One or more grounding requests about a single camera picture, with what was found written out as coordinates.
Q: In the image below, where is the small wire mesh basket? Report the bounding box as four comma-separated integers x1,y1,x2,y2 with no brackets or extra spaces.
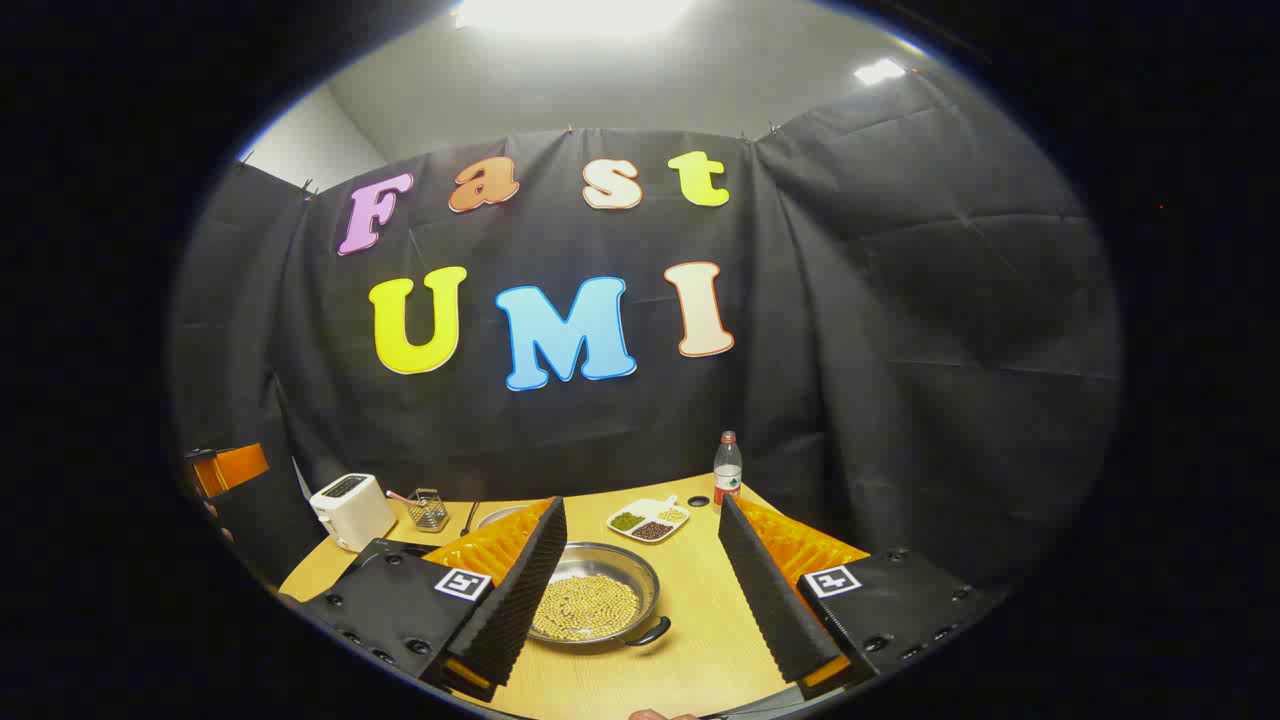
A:
408,488,449,533

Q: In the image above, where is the white divided dish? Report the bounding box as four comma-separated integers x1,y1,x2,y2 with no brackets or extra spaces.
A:
606,496,691,544

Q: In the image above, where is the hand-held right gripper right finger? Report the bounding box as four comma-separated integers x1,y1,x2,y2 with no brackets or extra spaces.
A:
718,492,1006,701

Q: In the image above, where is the pile of soybeans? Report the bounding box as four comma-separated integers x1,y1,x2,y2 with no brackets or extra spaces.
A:
532,574,642,641

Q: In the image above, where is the clear water bottle red label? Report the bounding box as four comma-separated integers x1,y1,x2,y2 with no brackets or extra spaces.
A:
713,431,744,507

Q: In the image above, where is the white toaster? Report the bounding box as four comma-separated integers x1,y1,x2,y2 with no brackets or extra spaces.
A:
309,473,398,553

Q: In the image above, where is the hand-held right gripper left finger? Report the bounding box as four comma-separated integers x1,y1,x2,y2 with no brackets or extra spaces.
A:
300,497,568,701

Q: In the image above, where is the steel pot with black handles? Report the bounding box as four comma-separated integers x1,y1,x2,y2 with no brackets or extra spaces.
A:
528,542,673,651

